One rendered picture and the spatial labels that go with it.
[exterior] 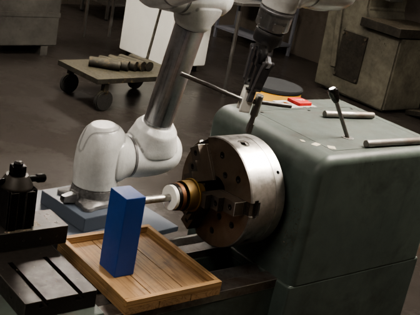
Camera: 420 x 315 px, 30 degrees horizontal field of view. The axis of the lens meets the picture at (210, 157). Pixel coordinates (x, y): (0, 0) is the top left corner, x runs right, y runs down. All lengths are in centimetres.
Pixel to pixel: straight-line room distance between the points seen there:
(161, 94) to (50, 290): 101
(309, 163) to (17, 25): 585
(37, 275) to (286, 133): 84
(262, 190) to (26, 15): 586
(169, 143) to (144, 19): 552
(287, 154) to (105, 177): 70
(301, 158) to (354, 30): 637
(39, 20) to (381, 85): 349
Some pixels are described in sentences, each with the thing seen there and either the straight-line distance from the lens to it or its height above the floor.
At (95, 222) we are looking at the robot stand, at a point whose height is 78.
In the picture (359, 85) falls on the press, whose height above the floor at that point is 19.
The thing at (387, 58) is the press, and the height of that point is 56.
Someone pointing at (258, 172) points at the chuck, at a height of 118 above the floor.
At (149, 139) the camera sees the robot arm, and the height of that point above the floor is 104.
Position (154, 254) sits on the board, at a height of 88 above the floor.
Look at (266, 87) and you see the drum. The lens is 545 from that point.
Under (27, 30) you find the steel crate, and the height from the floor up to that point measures 25.
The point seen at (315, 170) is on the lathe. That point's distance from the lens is 213.
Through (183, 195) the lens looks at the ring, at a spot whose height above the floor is 110.
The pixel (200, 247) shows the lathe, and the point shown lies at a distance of 237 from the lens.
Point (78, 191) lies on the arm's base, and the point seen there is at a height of 84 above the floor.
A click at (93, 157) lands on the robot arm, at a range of 260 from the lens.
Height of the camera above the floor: 188
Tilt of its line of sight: 19 degrees down
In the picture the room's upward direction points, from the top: 11 degrees clockwise
